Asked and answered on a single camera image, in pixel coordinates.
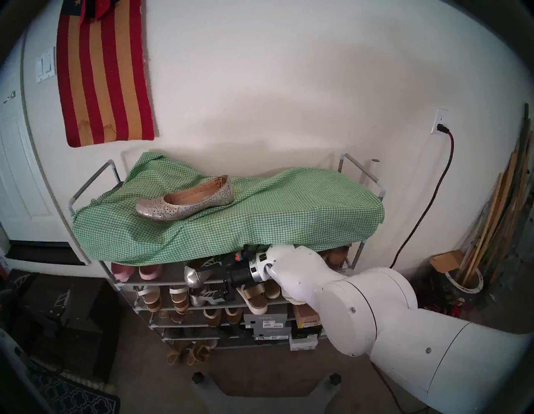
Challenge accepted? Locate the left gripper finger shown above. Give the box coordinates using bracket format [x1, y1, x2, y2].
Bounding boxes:
[50, 292, 70, 325]
[9, 273, 33, 293]

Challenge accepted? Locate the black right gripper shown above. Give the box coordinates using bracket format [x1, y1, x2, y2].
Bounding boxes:
[199, 248, 262, 303]

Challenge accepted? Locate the silver perforated shoe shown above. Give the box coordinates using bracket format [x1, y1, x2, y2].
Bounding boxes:
[136, 175, 235, 222]
[184, 265, 214, 289]

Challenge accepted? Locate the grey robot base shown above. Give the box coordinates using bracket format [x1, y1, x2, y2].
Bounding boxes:
[192, 373, 342, 414]

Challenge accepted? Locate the grey metal shoe rack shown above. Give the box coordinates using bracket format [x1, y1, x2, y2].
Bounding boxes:
[67, 152, 386, 349]

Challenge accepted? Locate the grey Vionic shoebox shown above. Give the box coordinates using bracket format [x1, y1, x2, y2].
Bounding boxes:
[252, 323, 292, 341]
[243, 313, 288, 329]

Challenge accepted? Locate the blue patterned floor rug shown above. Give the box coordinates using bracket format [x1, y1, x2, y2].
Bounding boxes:
[25, 371, 121, 414]

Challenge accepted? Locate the green gingham cloth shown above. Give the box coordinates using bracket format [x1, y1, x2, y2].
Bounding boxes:
[72, 152, 385, 266]

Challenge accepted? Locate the brown cardboard shoebox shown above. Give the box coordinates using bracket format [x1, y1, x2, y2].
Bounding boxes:
[293, 303, 322, 328]

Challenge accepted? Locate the white door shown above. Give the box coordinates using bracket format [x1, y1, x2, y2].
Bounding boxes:
[0, 40, 69, 242]

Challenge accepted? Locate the black shoebox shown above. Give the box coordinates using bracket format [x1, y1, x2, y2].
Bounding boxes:
[291, 323, 324, 339]

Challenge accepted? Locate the white shoebox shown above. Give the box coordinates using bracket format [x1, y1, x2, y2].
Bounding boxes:
[289, 333, 319, 351]

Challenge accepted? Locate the brown cardboard piece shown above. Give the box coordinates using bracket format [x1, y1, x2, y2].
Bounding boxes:
[430, 250, 464, 274]

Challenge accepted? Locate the white blue bucket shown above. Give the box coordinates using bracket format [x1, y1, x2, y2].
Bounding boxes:
[444, 267, 484, 295]

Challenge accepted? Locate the light wooden slat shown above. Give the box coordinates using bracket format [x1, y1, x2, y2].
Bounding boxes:
[471, 146, 528, 280]
[465, 171, 503, 278]

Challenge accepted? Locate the dark long pole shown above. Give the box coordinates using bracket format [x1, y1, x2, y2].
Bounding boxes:
[490, 102, 530, 280]

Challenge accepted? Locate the white strap cork sandal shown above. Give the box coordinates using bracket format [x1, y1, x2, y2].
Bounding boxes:
[134, 286, 161, 313]
[169, 285, 190, 313]

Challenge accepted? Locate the brown strappy sandal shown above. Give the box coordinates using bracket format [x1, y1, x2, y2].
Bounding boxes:
[159, 311, 188, 327]

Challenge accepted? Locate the white light switch plate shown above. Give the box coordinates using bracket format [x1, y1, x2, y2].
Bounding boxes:
[35, 48, 56, 83]

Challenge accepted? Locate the red yellow striped wall rug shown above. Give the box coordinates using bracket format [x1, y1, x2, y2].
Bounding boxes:
[56, 0, 155, 148]

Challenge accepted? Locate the red black power cord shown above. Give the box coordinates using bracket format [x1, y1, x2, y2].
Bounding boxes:
[390, 124, 455, 268]

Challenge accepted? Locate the white wall outlet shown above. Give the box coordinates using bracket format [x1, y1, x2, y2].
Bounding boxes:
[431, 108, 449, 135]

